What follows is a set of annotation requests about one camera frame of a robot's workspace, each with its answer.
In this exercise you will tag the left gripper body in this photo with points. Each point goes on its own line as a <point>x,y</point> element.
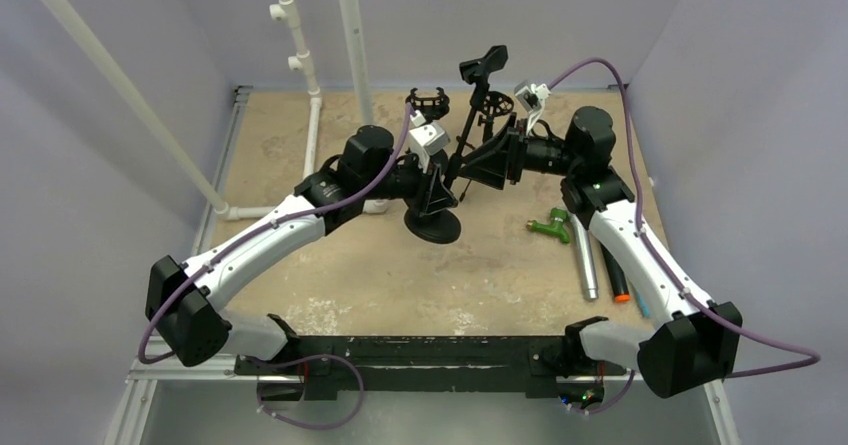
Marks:
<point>425,185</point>

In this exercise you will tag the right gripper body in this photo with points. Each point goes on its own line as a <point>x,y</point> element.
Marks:
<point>515,155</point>

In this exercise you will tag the black clip round-base stand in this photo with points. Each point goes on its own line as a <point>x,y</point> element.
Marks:
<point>457,157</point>

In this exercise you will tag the black tripod mic stand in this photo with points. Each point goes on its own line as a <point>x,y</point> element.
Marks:
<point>494,105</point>

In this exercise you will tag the black shock-mount round-base stand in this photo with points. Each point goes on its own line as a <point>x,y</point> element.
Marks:
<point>430,108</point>

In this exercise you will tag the silver grey microphone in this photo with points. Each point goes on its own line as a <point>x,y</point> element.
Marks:
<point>585,260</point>

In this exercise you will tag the black microphone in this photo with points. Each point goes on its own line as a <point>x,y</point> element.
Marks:
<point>616,276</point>

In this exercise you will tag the blue microphone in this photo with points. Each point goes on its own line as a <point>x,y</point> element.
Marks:
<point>641,304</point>

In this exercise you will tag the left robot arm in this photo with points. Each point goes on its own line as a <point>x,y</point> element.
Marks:
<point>186,300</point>

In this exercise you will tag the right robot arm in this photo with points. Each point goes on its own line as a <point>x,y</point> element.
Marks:
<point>689,346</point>

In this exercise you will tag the green tap faucet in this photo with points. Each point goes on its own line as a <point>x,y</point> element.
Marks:
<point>555,226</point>

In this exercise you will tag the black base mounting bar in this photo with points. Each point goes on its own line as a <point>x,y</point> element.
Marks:
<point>321,367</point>

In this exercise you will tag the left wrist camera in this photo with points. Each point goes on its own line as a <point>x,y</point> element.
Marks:
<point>425,139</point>

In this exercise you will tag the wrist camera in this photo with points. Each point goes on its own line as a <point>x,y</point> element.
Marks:
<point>425,139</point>
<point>532,98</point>

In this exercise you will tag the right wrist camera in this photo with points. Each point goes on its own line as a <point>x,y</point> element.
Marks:
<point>532,98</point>

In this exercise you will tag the white PVC pipe frame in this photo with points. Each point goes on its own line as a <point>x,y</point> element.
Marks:
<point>281,11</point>

